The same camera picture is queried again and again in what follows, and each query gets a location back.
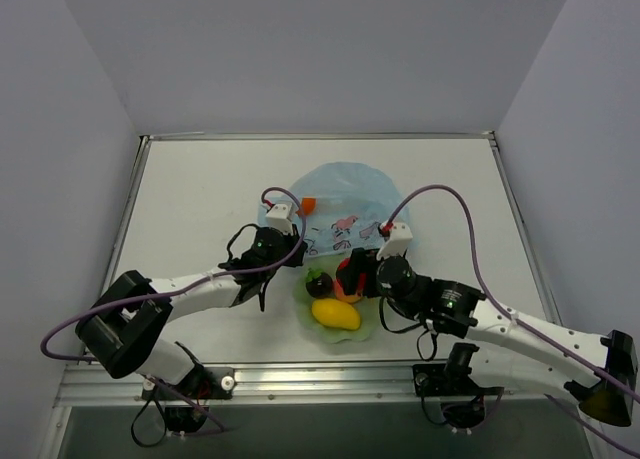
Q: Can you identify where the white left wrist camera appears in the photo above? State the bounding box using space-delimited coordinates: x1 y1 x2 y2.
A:
265 203 294 236

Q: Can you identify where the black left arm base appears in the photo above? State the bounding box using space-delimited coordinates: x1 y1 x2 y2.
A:
141 365 237 438

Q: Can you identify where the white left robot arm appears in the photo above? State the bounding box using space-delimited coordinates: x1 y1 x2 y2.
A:
75 226 307 398

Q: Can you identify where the orange fake fruit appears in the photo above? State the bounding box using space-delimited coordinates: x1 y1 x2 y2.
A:
334 282 364 305

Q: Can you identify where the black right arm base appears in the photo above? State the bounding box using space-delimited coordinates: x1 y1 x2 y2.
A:
412 363 505 435

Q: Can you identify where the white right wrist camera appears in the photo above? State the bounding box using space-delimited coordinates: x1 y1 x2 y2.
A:
377 222 413 261

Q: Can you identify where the blue printed plastic bag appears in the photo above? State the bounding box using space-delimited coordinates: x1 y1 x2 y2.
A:
289 162 403 258

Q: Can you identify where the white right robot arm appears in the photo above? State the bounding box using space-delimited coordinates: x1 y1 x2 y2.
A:
336 248 638 427

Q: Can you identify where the yellow fake fruit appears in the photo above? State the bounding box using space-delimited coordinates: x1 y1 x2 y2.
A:
311 298 361 331

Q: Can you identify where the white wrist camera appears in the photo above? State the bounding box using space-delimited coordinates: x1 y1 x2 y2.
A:
377 222 413 261
265 203 294 236

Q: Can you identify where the red fake apple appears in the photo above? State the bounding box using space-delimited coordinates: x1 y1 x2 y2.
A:
336 258 355 294

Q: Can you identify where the green scalloped glass bowl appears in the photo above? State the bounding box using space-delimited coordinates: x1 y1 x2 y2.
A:
292 268 379 344

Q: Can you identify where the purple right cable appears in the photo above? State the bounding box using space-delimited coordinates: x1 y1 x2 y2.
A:
380 183 640 455

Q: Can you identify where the red green fake fruit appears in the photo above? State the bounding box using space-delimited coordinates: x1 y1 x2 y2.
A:
304 268 334 299

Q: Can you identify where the aluminium table frame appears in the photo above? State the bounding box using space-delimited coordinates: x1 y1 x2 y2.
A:
51 133 607 458

